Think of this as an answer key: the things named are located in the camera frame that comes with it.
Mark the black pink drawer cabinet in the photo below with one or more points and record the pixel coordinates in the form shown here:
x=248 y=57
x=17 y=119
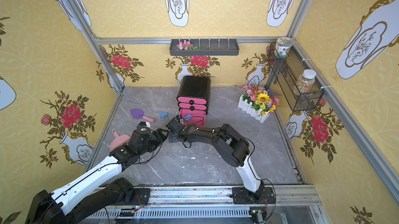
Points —
x=194 y=98

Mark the flower box white fence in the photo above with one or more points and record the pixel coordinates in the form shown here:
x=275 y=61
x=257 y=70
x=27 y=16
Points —
x=258 y=102

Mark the blue binder clip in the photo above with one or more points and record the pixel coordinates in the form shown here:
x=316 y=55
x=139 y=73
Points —
x=188 y=117
x=164 y=116

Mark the black wire basket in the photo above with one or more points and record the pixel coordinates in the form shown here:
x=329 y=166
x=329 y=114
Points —
x=285 y=72

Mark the jar with white lid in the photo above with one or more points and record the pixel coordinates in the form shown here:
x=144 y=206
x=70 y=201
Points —
x=305 y=82

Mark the pink flowers in tray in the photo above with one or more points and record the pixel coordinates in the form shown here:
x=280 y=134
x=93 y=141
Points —
x=186 y=45

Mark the jar with green label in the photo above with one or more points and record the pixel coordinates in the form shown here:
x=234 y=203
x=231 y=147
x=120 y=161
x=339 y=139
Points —
x=283 y=46

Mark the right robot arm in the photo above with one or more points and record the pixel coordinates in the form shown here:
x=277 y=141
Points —
x=234 y=150

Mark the grey wall shelf tray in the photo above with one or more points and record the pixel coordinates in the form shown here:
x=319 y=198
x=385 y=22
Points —
x=207 y=47

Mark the purple pink toy shovel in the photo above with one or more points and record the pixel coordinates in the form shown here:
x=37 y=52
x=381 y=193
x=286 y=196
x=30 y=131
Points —
x=139 y=114

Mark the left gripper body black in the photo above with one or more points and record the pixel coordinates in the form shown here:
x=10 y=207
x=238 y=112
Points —
x=156 y=135

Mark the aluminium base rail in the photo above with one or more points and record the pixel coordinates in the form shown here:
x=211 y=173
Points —
x=287 y=204

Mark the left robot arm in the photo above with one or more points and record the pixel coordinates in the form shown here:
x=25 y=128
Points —
x=79 y=199

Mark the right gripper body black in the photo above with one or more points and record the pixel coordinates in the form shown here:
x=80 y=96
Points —
x=174 y=125

